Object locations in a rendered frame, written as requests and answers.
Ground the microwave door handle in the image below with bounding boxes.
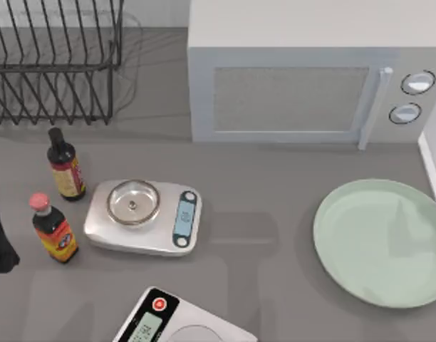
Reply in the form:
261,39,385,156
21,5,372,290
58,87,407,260
358,66,394,151

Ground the pale microwave oven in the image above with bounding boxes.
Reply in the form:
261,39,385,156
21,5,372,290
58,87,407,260
187,0,436,151

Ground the pale green plate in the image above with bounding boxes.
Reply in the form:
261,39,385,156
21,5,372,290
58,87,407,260
313,178,436,310

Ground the dark bottle with pink cap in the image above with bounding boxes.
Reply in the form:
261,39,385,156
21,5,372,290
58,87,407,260
28,192,80,265

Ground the black wire dish rack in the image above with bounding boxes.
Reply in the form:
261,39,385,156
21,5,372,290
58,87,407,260
0,0,125,126

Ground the large microwave knob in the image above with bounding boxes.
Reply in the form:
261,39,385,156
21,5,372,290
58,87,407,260
400,70,436,95

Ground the small microwave knob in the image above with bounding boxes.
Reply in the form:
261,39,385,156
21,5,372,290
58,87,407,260
388,102,422,125

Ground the silver kitchen scale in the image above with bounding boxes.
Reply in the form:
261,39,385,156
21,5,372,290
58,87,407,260
83,178,203,257

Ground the black and white kitchen scale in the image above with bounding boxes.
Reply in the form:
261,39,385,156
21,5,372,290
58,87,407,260
111,286,259,342

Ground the dark bottle with black cap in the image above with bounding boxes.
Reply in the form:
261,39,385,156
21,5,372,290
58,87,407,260
46,127,87,202

